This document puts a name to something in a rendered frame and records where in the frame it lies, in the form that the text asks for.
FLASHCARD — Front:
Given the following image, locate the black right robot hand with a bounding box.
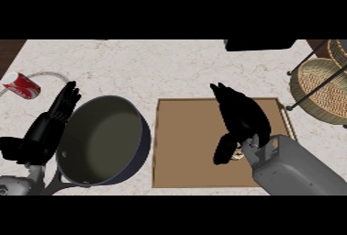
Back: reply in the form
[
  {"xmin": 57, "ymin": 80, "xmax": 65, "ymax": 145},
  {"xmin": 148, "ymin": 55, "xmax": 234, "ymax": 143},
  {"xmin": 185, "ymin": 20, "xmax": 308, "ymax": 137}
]
[{"xmin": 209, "ymin": 82, "xmax": 274, "ymax": 166}]

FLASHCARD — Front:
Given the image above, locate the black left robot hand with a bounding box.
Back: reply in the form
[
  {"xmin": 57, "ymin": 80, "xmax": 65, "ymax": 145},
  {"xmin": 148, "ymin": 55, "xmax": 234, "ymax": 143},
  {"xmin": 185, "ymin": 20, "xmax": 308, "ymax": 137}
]
[{"xmin": 0, "ymin": 80, "xmax": 83, "ymax": 166}]

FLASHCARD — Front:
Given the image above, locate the cupcake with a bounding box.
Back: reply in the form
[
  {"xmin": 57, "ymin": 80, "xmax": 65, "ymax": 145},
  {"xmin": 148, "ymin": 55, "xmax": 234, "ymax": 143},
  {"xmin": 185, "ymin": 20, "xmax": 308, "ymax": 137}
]
[{"xmin": 231, "ymin": 147, "xmax": 246, "ymax": 162}]

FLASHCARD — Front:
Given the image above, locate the brown wooden tray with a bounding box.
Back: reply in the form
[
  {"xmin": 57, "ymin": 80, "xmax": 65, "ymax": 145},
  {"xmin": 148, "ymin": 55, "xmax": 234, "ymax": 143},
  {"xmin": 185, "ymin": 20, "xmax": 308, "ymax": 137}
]
[{"xmin": 151, "ymin": 96, "xmax": 299, "ymax": 189}]

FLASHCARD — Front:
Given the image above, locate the wicker tiered basket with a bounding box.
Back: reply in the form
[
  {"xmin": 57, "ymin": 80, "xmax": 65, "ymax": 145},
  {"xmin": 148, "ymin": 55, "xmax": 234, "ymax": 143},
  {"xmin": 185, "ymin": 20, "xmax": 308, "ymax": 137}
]
[{"xmin": 287, "ymin": 39, "xmax": 347, "ymax": 129}]

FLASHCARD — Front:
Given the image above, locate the dark blue frying pan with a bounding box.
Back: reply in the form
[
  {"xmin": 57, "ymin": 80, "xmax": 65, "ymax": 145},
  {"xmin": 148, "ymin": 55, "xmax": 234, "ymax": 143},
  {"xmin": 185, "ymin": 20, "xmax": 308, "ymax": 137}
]
[{"xmin": 42, "ymin": 95, "xmax": 153, "ymax": 196}]

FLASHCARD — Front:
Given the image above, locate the red soda can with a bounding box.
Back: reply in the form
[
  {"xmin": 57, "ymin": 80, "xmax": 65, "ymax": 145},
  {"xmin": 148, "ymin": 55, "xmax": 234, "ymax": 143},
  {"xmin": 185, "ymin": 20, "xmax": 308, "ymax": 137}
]
[{"xmin": 2, "ymin": 72, "xmax": 42, "ymax": 100}]

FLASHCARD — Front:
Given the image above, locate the black appliance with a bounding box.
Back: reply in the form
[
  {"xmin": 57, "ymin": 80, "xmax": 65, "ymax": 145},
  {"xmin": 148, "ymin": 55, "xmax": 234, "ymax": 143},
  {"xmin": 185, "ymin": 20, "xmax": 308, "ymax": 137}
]
[{"xmin": 223, "ymin": 39, "xmax": 299, "ymax": 52}]

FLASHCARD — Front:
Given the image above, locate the dark brown wooden cabinet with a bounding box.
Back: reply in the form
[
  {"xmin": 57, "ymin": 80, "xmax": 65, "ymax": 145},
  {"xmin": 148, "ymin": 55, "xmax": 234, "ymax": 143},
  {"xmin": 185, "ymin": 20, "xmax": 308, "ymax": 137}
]
[{"xmin": 0, "ymin": 39, "xmax": 28, "ymax": 78}]

